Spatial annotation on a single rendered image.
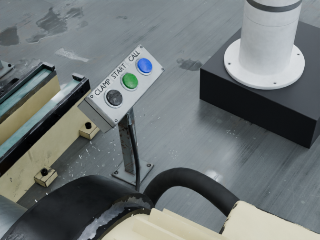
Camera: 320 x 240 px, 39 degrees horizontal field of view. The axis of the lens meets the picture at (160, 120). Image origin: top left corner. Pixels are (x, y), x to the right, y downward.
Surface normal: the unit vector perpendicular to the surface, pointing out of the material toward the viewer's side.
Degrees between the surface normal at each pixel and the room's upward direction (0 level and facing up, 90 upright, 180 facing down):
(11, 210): 43
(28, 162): 90
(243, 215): 0
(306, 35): 3
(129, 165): 90
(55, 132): 90
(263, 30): 93
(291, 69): 3
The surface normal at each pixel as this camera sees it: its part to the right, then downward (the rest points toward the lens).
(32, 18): -0.04, -0.71
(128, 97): 0.51, -0.34
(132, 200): 0.86, 0.33
